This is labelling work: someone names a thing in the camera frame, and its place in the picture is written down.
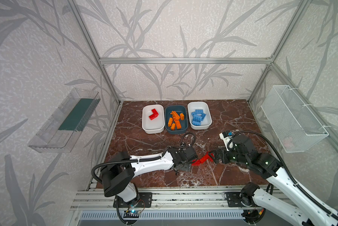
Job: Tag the long orange lego brick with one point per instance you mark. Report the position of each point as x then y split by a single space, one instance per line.
175 116

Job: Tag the white wire mesh basket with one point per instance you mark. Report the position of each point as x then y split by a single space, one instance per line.
295 125

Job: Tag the red lego brick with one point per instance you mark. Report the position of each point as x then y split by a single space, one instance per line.
197 163
152 117
207 157
154 112

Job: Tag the white plastic bin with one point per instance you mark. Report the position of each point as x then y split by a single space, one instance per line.
156 125
192 106

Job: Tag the right wiring bundle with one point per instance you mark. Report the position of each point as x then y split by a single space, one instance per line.
252 214

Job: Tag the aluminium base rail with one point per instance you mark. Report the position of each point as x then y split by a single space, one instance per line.
163 198

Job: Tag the small orange lego brick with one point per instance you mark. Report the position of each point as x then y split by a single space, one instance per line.
182 116

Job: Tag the clear plastic wall tray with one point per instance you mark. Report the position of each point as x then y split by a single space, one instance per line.
62 130

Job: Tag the aluminium cage frame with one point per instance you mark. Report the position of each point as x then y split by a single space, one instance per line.
143 53

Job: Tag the right white plastic bin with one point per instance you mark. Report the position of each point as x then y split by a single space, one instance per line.
192 106

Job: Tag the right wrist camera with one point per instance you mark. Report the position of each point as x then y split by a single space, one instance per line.
226 136

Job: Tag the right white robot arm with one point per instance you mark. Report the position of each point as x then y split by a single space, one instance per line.
307 210

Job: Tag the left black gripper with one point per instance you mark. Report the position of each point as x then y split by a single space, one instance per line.
190 155

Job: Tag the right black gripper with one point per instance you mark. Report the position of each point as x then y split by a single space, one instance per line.
219 154

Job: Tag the teal plastic bin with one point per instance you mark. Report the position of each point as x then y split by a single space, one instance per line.
179 109

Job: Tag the left green circuit board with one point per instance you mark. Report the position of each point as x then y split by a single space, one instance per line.
131 214

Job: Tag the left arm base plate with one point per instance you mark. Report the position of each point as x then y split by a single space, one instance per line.
144 200

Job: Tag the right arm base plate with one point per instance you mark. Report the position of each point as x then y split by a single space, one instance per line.
233 199

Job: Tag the left white plastic bin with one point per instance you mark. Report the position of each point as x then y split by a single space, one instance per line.
156 125

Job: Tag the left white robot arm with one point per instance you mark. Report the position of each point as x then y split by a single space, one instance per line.
116 175

